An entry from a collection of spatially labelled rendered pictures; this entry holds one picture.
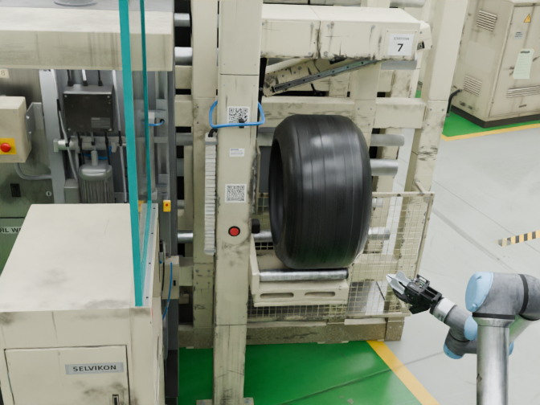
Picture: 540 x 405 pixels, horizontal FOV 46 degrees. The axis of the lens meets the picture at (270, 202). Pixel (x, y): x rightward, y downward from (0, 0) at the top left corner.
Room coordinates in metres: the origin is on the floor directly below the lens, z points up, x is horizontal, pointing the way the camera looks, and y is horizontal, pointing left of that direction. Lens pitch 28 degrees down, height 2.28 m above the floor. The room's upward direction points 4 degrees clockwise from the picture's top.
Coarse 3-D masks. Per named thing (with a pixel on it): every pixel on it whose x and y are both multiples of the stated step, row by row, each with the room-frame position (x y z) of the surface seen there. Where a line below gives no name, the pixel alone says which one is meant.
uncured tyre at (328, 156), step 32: (288, 128) 2.11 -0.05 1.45; (320, 128) 2.08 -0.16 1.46; (352, 128) 2.11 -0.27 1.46; (288, 160) 1.98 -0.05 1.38; (320, 160) 1.95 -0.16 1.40; (352, 160) 1.97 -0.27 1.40; (288, 192) 1.91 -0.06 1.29; (320, 192) 1.89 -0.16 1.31; (352, 192) 1.90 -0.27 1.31; (288, 224) 1.88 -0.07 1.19; (320, 224) 1.86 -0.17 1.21; (352, 224) 1.87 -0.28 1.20; (288, 256) 1.91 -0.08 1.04; (320, 256) 1.88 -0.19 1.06; (352, 256) 1.91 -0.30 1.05
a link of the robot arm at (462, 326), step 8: (448, 312) 1.68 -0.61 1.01; (456, 312) 1.68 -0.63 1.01; (464, 312) 1.68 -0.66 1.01; (448, 320) 1.67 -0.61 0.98; (456, 320) 1.66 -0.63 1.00; (464, 320) 1.65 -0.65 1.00; (472, 320) 1.65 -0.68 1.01; (456, 328) 1.65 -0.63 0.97; (464, 328) 1.63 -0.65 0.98; (472, 328) 1.63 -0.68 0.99; (456, 336) 1.65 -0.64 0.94; (464, 336) 1.63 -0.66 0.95; (472, 336) 1.62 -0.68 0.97
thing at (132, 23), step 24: (120, 0) 1.28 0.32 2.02; (144, 0) 1.82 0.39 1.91; (120, 24) 1.28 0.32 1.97; (144, 24) 1.81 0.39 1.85; (144, 48) 1.81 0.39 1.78; (144, 72) 1.79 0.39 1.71; (144, 96) 1.75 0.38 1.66; (144, 120) 1.71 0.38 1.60; (144, 144) 1.67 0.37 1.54; (144, 168) 1.63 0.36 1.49; (144, 192) 1.59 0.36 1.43; (144, 216) 1.55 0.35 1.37; (144, 240) 1.51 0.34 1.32; (144, 264) 1.45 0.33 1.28; (144, 288) 1.35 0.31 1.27
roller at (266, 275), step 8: (264, 272) 1.97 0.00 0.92; (272, 272) 1.97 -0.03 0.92; (280, 272) 1.98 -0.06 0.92; (288, 272) 1.98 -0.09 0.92; (296, 272) 1.98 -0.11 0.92; (304, 272) 1.99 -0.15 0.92; (312, 272) 1.99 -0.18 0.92; (320, 272) 2.00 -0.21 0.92; (328, 272) 2.00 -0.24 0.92; (336, 272) 2.00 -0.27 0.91; (344, 272) 2.01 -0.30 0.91; (264, 280) 1.96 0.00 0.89; (272, 280) 1.97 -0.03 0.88
